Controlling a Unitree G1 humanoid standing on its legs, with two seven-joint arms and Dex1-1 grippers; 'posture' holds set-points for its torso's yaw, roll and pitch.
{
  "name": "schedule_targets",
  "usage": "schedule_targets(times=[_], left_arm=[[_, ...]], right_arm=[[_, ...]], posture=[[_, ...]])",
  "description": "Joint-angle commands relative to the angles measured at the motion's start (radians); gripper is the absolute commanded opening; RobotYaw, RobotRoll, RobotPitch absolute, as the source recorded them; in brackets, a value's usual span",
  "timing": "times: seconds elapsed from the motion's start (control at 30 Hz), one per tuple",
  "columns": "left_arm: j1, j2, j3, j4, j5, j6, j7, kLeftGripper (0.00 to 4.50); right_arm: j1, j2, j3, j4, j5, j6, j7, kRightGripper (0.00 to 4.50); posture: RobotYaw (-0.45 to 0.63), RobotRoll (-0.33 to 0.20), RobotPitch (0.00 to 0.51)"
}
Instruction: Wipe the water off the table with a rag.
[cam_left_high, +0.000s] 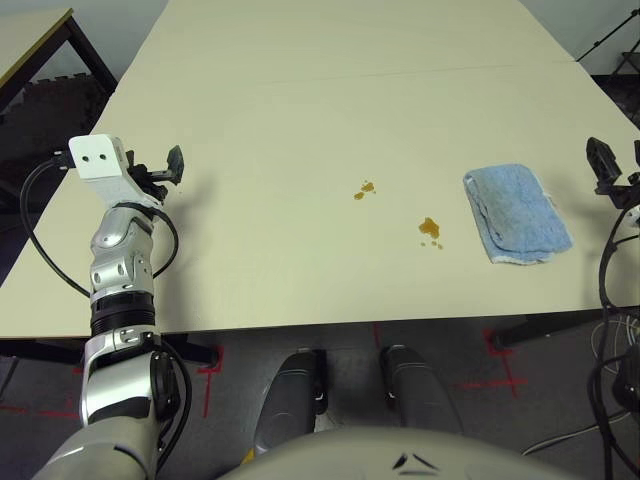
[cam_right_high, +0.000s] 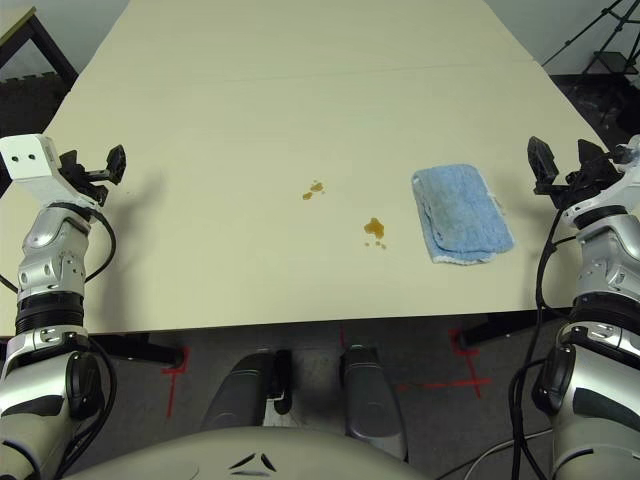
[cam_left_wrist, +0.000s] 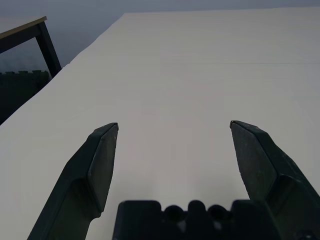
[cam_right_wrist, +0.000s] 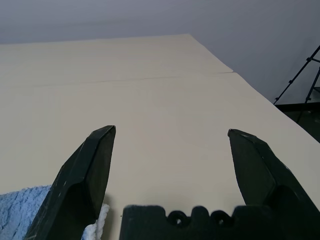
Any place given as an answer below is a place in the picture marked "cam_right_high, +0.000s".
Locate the small brown liquid spill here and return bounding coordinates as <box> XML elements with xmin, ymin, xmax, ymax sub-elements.
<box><xmin>300</xmin><ymin>179</ymin><xmax>329</xmax><ymax>202</ymax></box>

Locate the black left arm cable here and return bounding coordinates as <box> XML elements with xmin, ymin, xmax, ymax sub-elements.
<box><xmin>0</xmin><ymin>208</ymin><xmax>118</xmax><ymax>292</ymax></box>

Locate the grey robot foot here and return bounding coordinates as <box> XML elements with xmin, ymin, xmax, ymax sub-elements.
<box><xmin>199</xmin><ymin>351</ymin><xmax>279</xmax><ymax>432</ymax></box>
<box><xmin>341</xmin><ymin>343</ymin><xmax>410</xmax><ymax>462</ymax></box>

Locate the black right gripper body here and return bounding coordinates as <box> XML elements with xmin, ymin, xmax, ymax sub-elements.
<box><xmin>532</xmin><ymin>158</ymin><xmax>622</xmax><ymax>210</ymax></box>

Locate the black tripod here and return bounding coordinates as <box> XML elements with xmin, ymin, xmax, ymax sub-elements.
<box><xmin>541</xmin><ymin>0</ymin><xmax>640</xmax><ymax>77</ymax></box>

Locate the black white robot leg part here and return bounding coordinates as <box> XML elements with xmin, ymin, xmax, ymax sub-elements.
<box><xmin>263</xmin><ymin>348</ymin><xmax>295</xmax><ymax>417</ymax></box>

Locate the grey left robot foot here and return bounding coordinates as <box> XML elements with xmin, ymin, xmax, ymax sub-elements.
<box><xmin>199</xmin><ymin>351</ymin><xmax>279</xmax><ymax>432</ymax></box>

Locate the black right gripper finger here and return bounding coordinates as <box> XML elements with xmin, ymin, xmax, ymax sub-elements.
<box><xmin>576</xmin><ymin>138</ymin><xmax>610</xmax><ymax>173</ymax></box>
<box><xmin>527</xmin><ymin>135</ymin><xmax>560</xmax><ymax>187</ymax></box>

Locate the large brown liquid spill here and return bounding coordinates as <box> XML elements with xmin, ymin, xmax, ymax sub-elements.
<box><xmin>362</xmin><ymin>216</ymin><xmax>389</xmax><ymax>250</ymax></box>

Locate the white floor cable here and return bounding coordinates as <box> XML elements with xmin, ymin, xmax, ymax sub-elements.
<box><xmin>463</xmin><ymin>432</ymin><xmax>554</xmax><ymax>477</ymax></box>

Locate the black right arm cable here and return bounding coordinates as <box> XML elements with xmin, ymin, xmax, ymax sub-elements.
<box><xmin>508</xmin><ymin>208</ymin><xmax>584</xmax><ymax>480</ymax></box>

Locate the grey right robot foot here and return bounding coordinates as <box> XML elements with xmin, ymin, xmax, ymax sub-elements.
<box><xmin>341</xmin><ymin>343</ymin><xmax>410</xmax><ymax>462</ymax></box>

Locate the black framed side table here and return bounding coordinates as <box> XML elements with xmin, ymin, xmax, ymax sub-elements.
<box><xmin>0</xmin><ymin>4</ymin><xmax>80</xmax><ymax>85</ymax></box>

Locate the blue terry cloth rag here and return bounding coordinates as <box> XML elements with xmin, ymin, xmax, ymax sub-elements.
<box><xmin>410</xmin><ymin>161</ymin><xmax>517</xmax><ymax>267</ymax></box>

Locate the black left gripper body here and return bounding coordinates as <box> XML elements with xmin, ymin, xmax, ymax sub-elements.
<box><xmin>60</xmin><ymin>167</ymin><xmax>113</xmax><ymax>208</ymax></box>

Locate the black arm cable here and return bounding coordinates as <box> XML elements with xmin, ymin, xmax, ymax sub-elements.
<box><xmin>0</xmin><ymin>208</ymin><xmax>118</xmax><ymax>292</ymax></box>
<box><xmin>508</xmin><ymin>208</ymin><xmax>584</xmax><ymax>480</ymax></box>

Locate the black case under tripod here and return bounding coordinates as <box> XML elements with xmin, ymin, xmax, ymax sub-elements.
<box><xmin>591</xmin><ymin>49</ymin><xmax>630</xmax><ymax>77</ymax></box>

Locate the black table foot bar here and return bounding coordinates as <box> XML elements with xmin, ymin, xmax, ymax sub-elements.
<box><xmin>456</xmin><ymin>308</ymin><xmax>547</xmax><ymax>351</ymax></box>
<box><xmin>85</xmin><ymin>330</ymin><xmax>184</xmax><ymax>367</ymax></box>

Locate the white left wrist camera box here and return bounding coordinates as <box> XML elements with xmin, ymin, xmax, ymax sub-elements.
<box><xmin>0</xmin><ymin>133</ymin><xmax>97</xmax><ymax>209</ymax></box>

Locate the grey robot torso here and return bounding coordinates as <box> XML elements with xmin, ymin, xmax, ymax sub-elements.
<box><xmin>58</xmin><ymin>423</ymin><xmax>432</xmax><ymax>480</ymax></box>

